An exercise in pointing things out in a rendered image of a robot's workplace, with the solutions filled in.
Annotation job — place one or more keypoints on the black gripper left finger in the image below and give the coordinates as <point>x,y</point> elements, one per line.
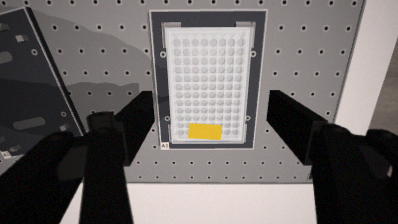
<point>30,192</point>

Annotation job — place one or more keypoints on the grey perforated base plate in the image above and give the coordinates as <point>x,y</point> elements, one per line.
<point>103,52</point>

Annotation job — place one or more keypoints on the clear plastic plate lid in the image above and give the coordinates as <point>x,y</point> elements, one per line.
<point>208,78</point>

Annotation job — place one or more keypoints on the dark grey rectangular frame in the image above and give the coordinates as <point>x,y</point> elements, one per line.
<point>159,19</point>
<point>34,101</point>

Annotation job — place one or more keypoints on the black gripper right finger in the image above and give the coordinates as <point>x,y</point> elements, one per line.
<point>346,190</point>

